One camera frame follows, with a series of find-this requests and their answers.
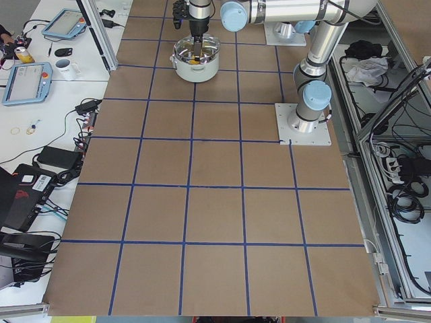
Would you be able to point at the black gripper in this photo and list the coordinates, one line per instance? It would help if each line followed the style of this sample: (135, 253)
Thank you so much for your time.
(198, 27)

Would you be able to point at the glass pot lid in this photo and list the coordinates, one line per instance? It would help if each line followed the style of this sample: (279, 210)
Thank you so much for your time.
(183, 49)

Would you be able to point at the mint green electric pot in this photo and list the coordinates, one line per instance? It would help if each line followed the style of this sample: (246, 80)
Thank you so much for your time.
(195, 73)

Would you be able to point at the far teach pendant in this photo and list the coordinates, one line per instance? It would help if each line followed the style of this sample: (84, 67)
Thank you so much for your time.
(67, 24)

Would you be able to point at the teach pendant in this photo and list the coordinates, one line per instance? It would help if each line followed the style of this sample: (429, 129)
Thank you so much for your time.
(28, 83)
(67, 24)

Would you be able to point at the white mug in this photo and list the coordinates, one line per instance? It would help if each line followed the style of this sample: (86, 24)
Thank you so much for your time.
(69, 70)

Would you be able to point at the black round case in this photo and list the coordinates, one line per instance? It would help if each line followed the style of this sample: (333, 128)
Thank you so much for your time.
(63, 52)

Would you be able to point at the white cloth pile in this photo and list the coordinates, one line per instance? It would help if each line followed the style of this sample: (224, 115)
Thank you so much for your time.
(368, 71)

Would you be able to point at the near teach pendant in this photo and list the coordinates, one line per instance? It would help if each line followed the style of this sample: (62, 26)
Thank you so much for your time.
(28, 83)

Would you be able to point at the yellow drink can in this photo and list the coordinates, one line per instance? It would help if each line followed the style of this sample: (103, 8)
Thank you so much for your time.
(24, 55)

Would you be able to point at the black power adapter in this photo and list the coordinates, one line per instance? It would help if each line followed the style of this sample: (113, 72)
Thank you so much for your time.
(60, 158)

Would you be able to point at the black laptop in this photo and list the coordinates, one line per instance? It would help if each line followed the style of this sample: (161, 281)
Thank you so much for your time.
(24, 192)

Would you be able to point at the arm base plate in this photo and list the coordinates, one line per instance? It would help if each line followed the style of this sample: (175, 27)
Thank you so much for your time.
(282, 34)
(294, 131)

